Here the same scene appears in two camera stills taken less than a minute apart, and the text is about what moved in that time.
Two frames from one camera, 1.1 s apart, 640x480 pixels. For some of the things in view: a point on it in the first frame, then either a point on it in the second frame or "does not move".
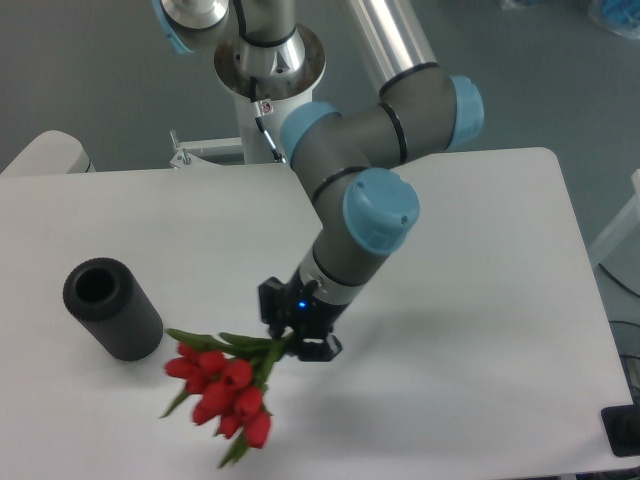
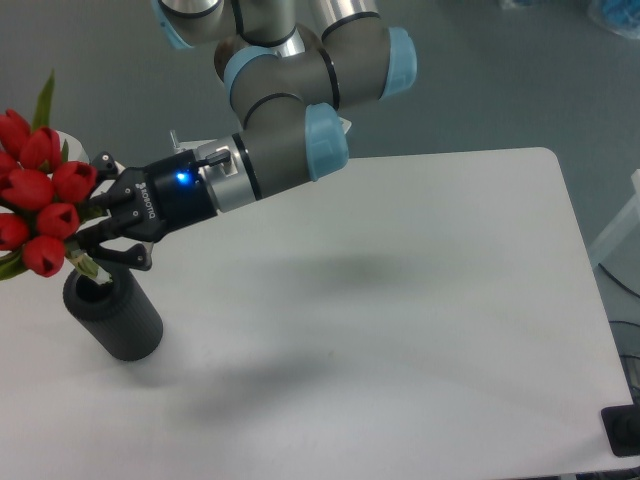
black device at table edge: [622, 428] does not move
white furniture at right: [618, 250] does not move
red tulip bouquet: [224, 384] -> [41, 195]
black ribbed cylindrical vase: [105, 295] does not move
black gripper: [311, 314] -> [170, 196]
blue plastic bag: [620, 16] does not move
